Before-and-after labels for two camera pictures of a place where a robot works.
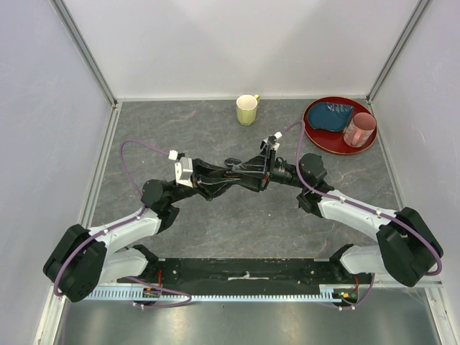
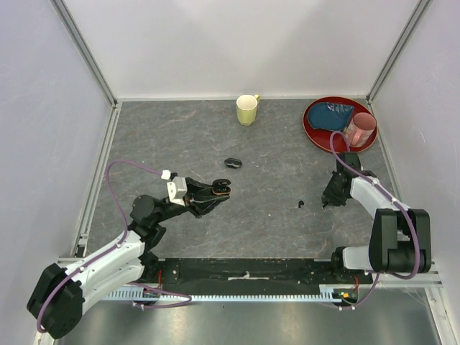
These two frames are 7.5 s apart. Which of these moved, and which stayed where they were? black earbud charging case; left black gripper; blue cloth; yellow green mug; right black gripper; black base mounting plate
Moved: right black gripper; left black gripper
Stayed: black base mounting plate; black earbud charging case; yellow green mug; blue cloth
